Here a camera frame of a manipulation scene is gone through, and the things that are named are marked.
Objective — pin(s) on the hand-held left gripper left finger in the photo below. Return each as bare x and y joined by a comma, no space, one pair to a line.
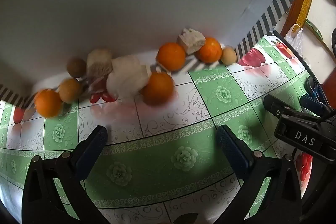
90,153

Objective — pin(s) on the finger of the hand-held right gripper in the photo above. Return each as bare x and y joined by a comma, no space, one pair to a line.
313,106
278,106

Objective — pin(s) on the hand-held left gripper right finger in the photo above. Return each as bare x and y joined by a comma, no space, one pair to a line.
231,150

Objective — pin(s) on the orange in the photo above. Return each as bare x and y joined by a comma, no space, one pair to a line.
48,103
158,88
209,49
171,56

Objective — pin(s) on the brown longan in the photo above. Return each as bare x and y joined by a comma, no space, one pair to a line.
229,56
76,66
70,90

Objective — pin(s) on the pale bread piece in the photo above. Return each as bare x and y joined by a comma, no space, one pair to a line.
126,77

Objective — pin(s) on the brown bread piece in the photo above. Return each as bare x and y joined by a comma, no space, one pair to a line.
99,64

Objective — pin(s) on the white box with striped rim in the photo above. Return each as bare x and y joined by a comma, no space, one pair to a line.
131,3

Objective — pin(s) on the black and blue tool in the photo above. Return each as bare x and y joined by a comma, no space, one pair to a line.
316,87

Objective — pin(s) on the clear plastic bag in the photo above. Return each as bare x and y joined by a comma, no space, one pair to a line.
295,39

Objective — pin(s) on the white bread piece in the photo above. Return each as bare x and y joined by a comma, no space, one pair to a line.
191,40

